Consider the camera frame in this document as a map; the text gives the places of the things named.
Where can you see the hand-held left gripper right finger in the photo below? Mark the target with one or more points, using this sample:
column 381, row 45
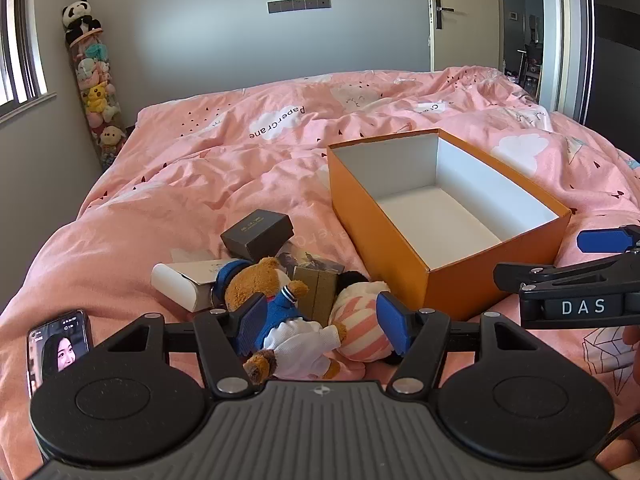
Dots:
column 394, row 322

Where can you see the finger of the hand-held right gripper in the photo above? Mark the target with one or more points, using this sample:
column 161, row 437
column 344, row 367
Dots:
column 606, row 240
column 550, row 275

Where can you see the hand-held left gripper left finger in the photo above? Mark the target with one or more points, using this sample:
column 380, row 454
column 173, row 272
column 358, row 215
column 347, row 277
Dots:
column 251, row 319

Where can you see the teddy bear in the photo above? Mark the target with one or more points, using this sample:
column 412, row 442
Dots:
column 285, row 322

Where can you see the pink striped plush doll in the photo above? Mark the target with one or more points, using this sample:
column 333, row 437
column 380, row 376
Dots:
column 357, row 320

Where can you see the small gold box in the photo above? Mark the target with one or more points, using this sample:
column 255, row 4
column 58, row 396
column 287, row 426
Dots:
column 315, row 292

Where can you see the picture card pack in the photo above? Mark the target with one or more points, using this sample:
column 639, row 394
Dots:
column 295, row 261

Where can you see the white glasses case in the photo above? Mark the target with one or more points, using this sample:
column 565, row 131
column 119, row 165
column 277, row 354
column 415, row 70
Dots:
column 180, row 285

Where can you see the small black gift box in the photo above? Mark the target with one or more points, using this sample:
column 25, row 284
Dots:
column 257, row 232

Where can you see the orange cardboard box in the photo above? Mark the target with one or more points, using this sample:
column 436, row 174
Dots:
column 450, row 230

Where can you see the person's right hand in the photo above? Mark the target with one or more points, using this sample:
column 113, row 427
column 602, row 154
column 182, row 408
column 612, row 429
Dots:
column 633, row 355

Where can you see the pink printed duvet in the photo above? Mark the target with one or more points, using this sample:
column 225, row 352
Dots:
column 210, row 170

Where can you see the smartphone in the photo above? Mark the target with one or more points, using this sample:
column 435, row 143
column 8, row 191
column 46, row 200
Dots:
column 59, row 347

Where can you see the white door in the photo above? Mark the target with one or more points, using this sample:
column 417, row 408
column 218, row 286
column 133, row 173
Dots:
column 467, row 25

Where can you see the clear tube of plush toys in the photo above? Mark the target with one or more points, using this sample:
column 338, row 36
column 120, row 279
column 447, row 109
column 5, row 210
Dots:
column 97, row 100

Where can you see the panda plush toy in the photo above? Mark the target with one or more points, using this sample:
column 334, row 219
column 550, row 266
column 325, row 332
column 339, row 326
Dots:
column 80, row 17

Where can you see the window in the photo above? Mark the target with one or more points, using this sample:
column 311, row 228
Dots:
column 20, row 35

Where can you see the grey wall switch panel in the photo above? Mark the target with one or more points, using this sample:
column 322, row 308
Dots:
column 299, row 4

